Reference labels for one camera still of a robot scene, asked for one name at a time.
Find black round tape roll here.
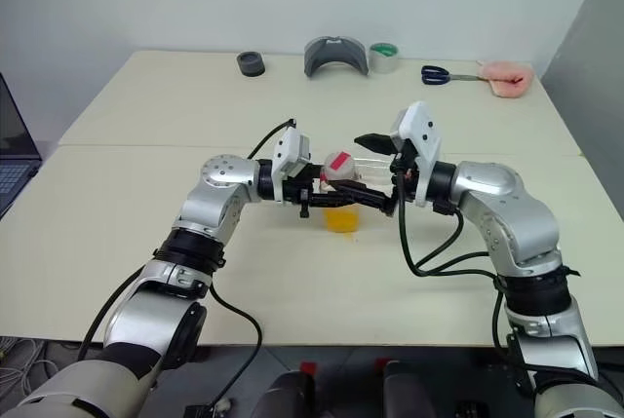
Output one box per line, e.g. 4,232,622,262
237,51,266,79

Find pink cloth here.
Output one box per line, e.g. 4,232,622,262
476,59,535,99

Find grey curved visor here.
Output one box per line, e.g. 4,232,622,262
302,35,369,79

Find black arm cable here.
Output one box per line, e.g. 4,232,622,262
76,117,299,409
395,171,537,390

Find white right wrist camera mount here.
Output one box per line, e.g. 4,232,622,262
388,100,444,208

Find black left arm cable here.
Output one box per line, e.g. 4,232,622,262
76,117,299,409

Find clear bottle with orange drink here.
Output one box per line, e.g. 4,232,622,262
319,150,363,235

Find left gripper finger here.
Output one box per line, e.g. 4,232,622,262
311,192,365,209

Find dark rounded shape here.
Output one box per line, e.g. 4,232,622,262
253,371,317,418

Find dark laptop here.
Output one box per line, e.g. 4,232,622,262
0,71,44,218

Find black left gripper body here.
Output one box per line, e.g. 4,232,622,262
283,164,326,220

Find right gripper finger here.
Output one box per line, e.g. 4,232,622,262
354,132,392,156
333,182,397,218

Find white floor cables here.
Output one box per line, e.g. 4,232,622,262
0,334,58,390

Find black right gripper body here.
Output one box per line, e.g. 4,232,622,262
387,137,419,217

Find clear tape roll green core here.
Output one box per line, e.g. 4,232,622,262
369,41,402,75

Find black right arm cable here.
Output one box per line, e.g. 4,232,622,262
395,171,537,390

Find blue handled scissors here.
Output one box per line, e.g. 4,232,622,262
420,64,488,86

